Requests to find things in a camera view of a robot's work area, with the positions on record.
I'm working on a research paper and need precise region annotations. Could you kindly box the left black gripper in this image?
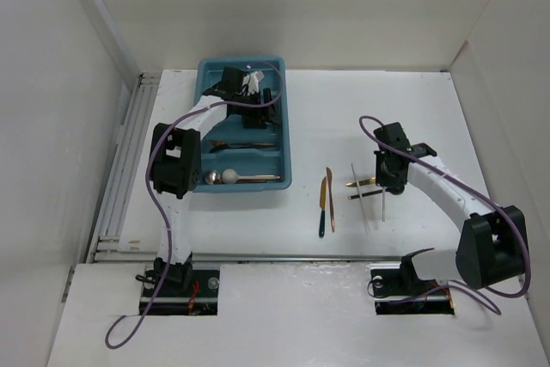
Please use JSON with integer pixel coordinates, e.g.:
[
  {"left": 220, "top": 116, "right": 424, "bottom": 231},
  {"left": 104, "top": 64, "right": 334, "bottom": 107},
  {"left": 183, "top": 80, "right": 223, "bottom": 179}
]
[{"left": 235, "top": 89, "right": 281, "bottom": 129}]

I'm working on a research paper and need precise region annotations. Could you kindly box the black spoon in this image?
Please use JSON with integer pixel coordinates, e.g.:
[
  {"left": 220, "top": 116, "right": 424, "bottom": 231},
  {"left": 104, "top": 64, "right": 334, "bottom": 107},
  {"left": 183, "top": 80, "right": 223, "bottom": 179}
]
[{"left": 348, "top": 186, "right": 405, "bottom": 200}]

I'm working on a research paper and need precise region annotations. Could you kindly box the white spoon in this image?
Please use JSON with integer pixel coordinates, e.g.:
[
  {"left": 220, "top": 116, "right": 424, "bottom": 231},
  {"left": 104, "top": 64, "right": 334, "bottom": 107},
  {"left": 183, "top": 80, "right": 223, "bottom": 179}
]
[{"left": 222, "top": 168, "right": 281, "bottom": 185}]

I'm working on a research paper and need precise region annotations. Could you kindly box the silver spoon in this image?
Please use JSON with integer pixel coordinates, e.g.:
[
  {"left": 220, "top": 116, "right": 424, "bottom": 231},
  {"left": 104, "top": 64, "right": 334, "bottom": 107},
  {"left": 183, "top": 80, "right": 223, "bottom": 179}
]
[{"left": 205, "top": 170, "right": 223, "bottom": 185}]

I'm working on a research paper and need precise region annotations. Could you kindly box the copper spoon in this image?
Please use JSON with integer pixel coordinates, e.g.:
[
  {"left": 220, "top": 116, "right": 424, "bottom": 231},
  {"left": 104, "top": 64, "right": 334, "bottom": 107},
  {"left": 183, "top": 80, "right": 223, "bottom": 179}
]
[{"left": 213, "top": 174, "right": 281, "bottom": 185}]

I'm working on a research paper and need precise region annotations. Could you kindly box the copper fork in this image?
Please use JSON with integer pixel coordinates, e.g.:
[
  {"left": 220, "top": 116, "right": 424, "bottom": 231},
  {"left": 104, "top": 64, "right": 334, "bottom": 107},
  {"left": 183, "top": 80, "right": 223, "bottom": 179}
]
[{"left": 210, "top": 144, "right": 275, "bottom": 154}]

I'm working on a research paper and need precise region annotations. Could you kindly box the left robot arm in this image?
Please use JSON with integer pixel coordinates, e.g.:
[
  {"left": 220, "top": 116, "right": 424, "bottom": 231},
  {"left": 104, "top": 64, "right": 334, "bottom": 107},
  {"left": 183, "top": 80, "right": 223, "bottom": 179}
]
[{"left": 145, "top": 76, "right": 284, "bottom": 296}]

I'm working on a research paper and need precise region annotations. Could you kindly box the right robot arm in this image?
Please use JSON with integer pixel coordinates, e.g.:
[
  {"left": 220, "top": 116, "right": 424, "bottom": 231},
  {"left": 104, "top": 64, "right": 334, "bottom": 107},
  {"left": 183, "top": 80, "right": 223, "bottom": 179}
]
[{"left": 373, "top": 123, "right": 531, "bottom": 293}]

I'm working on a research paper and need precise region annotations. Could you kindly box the blue plastic cutlery tray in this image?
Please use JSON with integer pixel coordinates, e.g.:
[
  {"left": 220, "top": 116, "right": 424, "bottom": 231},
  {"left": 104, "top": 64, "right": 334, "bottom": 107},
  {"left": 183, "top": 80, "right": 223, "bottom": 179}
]
[{"left": 194, "top": 56, "right": 292, "bottom": 193}]

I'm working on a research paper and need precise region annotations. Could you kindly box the copper knife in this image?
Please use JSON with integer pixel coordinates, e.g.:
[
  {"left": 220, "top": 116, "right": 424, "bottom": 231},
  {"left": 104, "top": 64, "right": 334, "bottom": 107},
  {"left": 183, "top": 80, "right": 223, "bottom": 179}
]
[{"left": 326, "top": 167, "right": 336, "bottom": 233}]

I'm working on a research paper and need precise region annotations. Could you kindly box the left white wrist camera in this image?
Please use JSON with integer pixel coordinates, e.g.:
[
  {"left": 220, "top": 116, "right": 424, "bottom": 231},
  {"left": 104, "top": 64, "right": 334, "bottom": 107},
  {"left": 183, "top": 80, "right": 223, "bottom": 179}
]
[{"left": 241, "top": 70, "right": 265, "bottom": 95}]

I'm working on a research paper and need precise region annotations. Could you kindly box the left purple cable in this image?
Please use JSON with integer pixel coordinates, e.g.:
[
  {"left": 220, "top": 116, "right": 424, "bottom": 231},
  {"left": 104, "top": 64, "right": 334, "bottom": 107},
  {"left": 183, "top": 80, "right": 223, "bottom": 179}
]
[{"left": 105, "top": 61, "right": 284, "bottom": 349}]

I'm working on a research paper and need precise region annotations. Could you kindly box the gold knife green handle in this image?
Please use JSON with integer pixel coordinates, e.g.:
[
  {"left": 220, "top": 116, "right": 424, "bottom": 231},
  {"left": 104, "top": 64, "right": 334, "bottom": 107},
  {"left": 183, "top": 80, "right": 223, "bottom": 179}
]
[{"left": 318, "top": 177, "right": 327, "bottom": 239}]

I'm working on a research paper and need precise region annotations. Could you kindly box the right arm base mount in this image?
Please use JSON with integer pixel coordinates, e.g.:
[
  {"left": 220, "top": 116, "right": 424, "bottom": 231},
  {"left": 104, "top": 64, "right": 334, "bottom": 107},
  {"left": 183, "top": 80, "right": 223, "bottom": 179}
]
[{"left": 367, "top": 266, "right": 455, "bottom": 315}]

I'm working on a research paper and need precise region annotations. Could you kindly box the front aluminium rail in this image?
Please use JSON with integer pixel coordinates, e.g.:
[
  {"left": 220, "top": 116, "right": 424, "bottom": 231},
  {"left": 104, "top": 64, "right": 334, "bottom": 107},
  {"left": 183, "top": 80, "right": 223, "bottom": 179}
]
[{"left": 193, "top": 253, "right": 400, "bottom": 264}]

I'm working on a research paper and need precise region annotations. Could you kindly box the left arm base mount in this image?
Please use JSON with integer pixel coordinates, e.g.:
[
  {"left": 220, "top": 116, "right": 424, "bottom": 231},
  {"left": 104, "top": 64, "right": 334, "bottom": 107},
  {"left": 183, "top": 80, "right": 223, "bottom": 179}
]
[{"left": 135, "top": 259, "right": 221, "bottom": 316}]

